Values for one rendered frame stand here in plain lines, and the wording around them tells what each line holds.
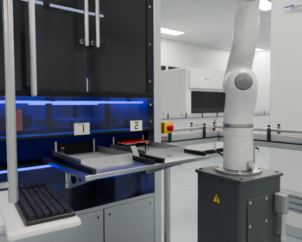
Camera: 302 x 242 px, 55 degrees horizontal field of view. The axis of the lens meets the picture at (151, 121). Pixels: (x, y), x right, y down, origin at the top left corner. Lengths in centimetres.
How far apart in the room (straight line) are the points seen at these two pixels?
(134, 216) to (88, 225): 30
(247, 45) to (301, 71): 153
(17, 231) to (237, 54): 100
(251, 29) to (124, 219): 119
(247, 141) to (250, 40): 40
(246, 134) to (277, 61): 169
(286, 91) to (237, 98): 164
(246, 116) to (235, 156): 17
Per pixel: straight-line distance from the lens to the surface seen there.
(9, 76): 84
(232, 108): 120
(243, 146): 122
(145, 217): 185
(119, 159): 134
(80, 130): 151
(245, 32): 125
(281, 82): 281
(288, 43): 283
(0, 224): 98
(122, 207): 173
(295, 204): 219
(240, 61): 129
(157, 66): 180
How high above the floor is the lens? 114
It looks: 3 degrees down
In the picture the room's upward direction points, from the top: straight up
